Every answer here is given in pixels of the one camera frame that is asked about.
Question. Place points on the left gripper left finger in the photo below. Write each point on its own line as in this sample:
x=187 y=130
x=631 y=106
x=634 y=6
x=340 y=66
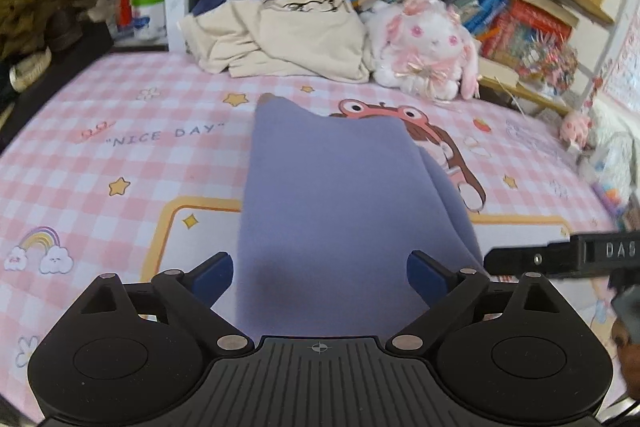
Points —
x=189 y=297

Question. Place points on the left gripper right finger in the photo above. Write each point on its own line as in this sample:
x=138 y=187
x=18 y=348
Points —
x=451 y=298

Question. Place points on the purple garment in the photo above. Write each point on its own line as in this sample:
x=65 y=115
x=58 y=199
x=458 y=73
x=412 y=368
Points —
x=332 y=209

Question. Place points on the olive brown clothes pile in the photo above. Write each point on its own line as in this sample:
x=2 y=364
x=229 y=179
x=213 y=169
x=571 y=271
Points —
x=40 y=6

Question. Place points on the person's right hand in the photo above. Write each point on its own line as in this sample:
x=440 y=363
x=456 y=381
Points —
x=629 y=355

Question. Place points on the small pink plush toy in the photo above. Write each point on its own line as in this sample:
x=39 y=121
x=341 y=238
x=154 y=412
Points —
x=574 y=129

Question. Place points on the pink checked cartoon mat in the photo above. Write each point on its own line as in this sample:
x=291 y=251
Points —
x=138 y=165

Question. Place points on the white pink bunny plush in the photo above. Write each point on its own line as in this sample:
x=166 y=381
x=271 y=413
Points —
x=421 y=48

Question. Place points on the white green lidded jar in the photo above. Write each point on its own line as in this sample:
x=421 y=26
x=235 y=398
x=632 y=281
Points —
x=148 y=18

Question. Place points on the cream canvas tote bag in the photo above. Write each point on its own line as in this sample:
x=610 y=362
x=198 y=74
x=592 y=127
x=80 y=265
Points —
x=247 y=38

